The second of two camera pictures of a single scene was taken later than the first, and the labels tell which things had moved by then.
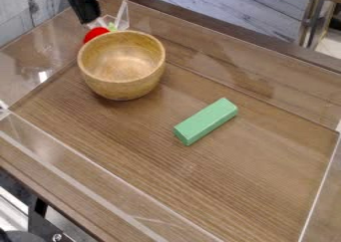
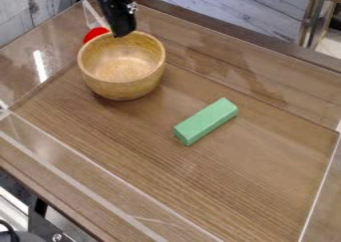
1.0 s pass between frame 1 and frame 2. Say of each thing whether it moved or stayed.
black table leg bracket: stayed
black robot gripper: moved
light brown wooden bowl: stayed
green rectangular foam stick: stayed
